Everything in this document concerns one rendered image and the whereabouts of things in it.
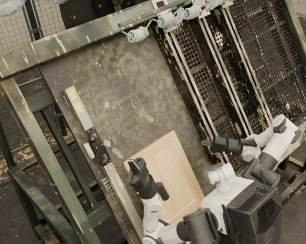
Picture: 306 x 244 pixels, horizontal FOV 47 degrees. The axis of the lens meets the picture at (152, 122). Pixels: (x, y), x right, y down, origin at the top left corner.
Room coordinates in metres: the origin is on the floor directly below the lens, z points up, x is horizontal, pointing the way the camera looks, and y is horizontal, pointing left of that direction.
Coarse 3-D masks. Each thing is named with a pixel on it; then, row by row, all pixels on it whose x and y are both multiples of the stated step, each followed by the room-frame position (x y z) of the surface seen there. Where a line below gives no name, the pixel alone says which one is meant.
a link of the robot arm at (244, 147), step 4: (236, 140) 1.46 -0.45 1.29; (240, 140) 1.44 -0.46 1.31; (244, 140) 1.44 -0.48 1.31; (248, 140) 1.44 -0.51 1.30; (252, 140) 1.44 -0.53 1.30; (236, 144) 1.44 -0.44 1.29; (240, 144) 1.43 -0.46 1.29; (244, 144) 1.43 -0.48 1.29; (248, 144) 1.43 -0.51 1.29; (252, 144) 1.42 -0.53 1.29; (256, 144) 1.42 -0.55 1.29; (236, 148) 1.42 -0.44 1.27; (240, 148) 1.42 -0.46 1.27; (244, 148) 1.42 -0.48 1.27; (248, 148) 1.42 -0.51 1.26; (252, 148) 1.43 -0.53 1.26; (236, 152) 1.41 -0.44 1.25; (240, 152) 1.42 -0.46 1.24; (244, 152) 1.41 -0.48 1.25; (248, 152) 1.39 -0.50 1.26; (252, 152) 1.39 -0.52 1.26; (244, 156) 1.39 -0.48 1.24; (248, 156) 1.39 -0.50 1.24; (252, 156) 1.38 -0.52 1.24; (248, 160) 1.39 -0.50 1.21
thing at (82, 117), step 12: (72, 108) 1.44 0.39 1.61; (84, 108) 1.44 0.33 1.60; (84, 120) 1.41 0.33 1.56; (84, 132) 1.39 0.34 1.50; (96, 156) 1.33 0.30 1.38; (108, 168) 1.29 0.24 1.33; (120, 180) 1.28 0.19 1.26; (120, 192) 1.23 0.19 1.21; (120, 204) 1.22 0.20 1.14; (132, 204) 1.21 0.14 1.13; (132, 216) 1.17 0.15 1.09; (132, 228) 1.16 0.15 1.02
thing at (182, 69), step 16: (160, 0) 1.96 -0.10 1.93; (176, 16) 1.85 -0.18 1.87; (160, 32) 1.92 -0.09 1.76; (176, 48) 1.87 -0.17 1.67; (176, 64) 1.82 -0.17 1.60; (192, 80) 1.79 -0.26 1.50; (192, 96) 1.73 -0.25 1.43; (192, 112) 1.73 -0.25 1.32; (208, 128) 1.64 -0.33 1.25; (224, 160) 1.57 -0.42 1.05
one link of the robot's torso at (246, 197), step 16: (224, 192) 1.05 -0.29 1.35; (240, 192) 1.02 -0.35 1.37; (256, 192) 1.00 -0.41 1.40; (272, 192) 0.97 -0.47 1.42; (224, 208) 0.91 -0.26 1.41; (240, 208) 0.92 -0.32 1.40; (256, 208) 0.90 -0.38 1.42; (272, 208) 0.93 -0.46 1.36; (224, 224) 0.91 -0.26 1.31; (240, 224) 0.89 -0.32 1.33; (256, 224) 0.86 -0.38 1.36; (272, 224) 0.91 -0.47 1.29; (224, 240) 0.93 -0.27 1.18; (240, 240) 0.89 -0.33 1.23; (256, 240) 0.84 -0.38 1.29; (272, 240) 0.90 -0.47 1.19
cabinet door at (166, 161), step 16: (160, 144) 1.51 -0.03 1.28; (176, 144) 1.55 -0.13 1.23; (160, 160) 1.45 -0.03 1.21; (176, 160) 1.49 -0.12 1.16; (160, 176) 1.39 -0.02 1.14; (176, 176) 1.42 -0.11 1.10; (192, 176) 1.46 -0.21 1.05; (176, 192) 1.36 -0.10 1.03; (192, 192) 1.40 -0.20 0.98; (176, 208) 1.30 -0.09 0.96; (192, 208) 1.33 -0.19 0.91
